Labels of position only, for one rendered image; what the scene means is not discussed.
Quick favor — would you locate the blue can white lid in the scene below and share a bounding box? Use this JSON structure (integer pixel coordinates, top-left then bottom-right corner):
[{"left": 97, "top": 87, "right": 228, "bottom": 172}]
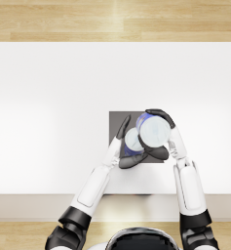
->
[
  {"left": 123, "top": 127, "right": 145, "bottom": 157},
  {"left": 135, "top": 112, "right": 172, "bottom": 148}
]

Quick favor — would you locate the dark grey square mat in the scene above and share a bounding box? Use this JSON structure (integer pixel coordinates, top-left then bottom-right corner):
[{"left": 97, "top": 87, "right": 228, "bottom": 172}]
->
[{"left": 108, "top": 110, "right": 165, "bottom": 164}]

